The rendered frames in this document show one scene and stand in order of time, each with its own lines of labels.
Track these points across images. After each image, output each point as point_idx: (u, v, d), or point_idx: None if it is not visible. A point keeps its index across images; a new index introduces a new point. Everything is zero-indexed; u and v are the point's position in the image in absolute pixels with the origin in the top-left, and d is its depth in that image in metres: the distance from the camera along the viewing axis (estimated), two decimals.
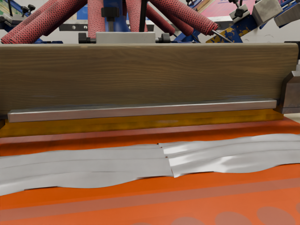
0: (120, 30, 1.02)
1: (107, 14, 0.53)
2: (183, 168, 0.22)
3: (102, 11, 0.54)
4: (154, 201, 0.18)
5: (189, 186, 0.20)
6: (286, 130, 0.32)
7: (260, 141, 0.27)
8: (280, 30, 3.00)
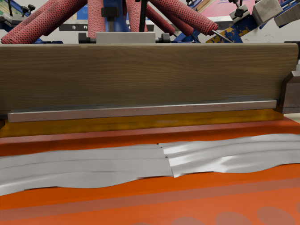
0: (120, 30, 1.02)
1: (107, 14, 0.53)
2: (183, 168, 0.22)
3: (102, 11, 0.54)
4: (154, 201, 0.18)
5: (189, 186, 0.20)
6: (286, 130, 0.32)
7: (260, 141, 0.27)
8: (280, 30, 3.00)
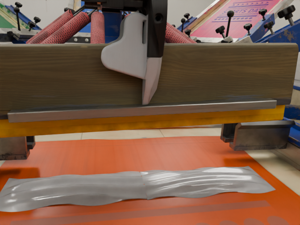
0: None
1: None
2: (154, 193, 0.33)
3: None
4: (131, 216, 0.29)
5: (156, 207, 0.31)
6: (238, 162, 0.43)
7: (212, 173, 0.38)
8: None
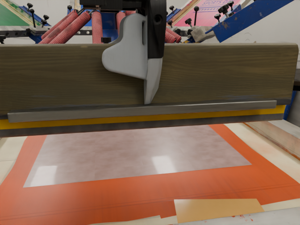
0: (114, 40, 1.47)
1: (104, 41, 0.98)
2: None
3: (101, 39, 0.99)
4: None
5: None
6: None
7: None
8: (256, 29, 3.43)
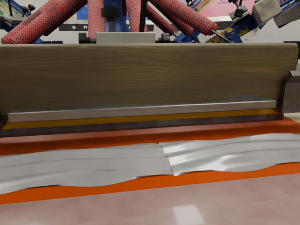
0: (120, 30, 1.02)
1: (107, 14, 0.53)
2: (182, 167, 0.23)
3: (102, 11, 0.54)
4: None
5: (189, 185, 0.20)
6: (285, 130, 0.33)
7: (259, 140, 0.27)
8: (279, 30, 3.01)
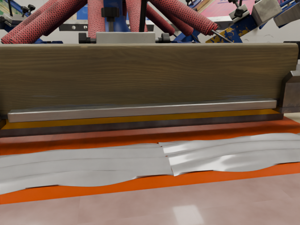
0: (120, 30, 1.02)
1: (107, 14, 0.53)
2: (182, 167, 0.23)
3: (102, 11, 0.54)
4: None
5: (189, 185, 0.20)
6: (285, 130, 0.33)
7: (259, 140, 0.27)
8: (279, 30, 3.01)
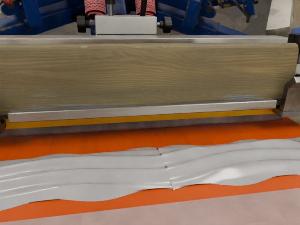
0: None
1: None
2: (181, 180, 0.23)
3: None
4: None
5: (187, 202, 0.21)
6: (284, 132, 0.33)
7: (257, 149, 0.27)
8: None
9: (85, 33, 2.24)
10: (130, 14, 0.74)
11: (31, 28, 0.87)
